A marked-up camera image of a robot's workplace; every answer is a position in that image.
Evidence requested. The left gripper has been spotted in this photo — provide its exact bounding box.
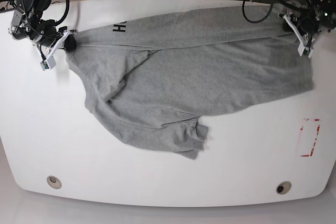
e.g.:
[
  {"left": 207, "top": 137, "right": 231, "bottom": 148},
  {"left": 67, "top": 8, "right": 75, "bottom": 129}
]
[{"left": 282, "top": 10, "right": 335, "bottom": 38}]

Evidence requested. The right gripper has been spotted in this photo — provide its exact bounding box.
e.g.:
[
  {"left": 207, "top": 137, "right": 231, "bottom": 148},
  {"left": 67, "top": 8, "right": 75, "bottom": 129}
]
[{"left": 26, "top": 25, "right": 77, "bottom": 54}]

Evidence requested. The grey Hugging Face T-shirt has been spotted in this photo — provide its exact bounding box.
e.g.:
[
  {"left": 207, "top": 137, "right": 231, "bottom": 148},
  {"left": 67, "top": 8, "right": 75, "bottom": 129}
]
[{"left": 66, "top": 5, "right": 313, "bottom": 159}]

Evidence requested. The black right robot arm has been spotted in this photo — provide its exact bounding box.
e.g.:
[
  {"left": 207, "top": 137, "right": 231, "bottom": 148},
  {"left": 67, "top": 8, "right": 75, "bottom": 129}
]
[{"left": 9, "top": 0, "right": 70, "bottom": 47}]

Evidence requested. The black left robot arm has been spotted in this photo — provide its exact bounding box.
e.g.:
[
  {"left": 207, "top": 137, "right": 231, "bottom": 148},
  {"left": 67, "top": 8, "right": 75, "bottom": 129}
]
[{"left": 242, "top": 0, "right": 335, "bottom": 47}]

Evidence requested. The red tape rectangle marking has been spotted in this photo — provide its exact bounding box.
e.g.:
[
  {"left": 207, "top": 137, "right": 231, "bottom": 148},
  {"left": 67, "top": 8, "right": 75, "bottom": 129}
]
[{"left": 296, "top": 119, "right": 321, "bottom": 157}]

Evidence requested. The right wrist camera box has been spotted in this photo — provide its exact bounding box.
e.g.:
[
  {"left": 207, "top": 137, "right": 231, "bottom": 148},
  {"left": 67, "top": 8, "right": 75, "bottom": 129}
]
[{"left": 40, "top": 56, "right": 56, "bottom": 71}]

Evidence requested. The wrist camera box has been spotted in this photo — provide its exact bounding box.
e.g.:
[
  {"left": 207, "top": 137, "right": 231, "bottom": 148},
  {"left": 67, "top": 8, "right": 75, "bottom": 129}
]
[
  {"left": 40, "top": 56, "right": 56, "bottom": 71},
  {"left": 298, "top": 44, "right": 313, "bottom": 58}
]

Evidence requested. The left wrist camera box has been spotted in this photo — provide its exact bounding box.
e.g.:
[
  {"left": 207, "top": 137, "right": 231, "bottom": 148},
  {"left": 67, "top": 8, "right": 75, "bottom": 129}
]
[{"left": 298, "top": 44, "right": 313, "bottom": 58}]

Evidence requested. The left table cable grommet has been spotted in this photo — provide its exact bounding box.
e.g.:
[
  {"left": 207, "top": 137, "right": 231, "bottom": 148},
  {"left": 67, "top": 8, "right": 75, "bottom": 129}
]
[{"left": 47, "top": 176, "right": 62, "bottom": 189}]

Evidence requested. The table cable grommet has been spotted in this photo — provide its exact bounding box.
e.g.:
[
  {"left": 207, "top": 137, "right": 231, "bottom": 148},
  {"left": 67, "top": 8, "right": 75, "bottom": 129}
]
[
  {"left": 276, "top": 181, "right": 292, "bottom": 195},
  {"left": 47, "top": 176, "right": 62, "bottom": 189}
]

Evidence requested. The right table cable grommet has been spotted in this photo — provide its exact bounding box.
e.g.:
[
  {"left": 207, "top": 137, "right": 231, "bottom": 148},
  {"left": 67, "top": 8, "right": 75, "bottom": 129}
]
[{"left": 276, "top": 181, "right": 292, "bottom": 195}]

